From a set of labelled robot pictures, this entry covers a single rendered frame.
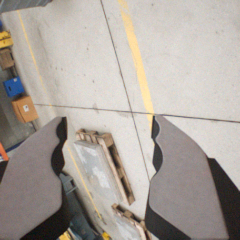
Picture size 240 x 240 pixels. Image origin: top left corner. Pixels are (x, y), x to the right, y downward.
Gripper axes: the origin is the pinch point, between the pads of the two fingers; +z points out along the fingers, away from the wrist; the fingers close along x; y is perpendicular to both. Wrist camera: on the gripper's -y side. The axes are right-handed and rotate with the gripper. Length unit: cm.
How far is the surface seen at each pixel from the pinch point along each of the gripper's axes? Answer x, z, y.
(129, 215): 23, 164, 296
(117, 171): 3, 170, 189
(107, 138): -9, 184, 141
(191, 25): 52, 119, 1
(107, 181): -12, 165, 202
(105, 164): -14, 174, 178
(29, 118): -215, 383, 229
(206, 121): 70, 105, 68
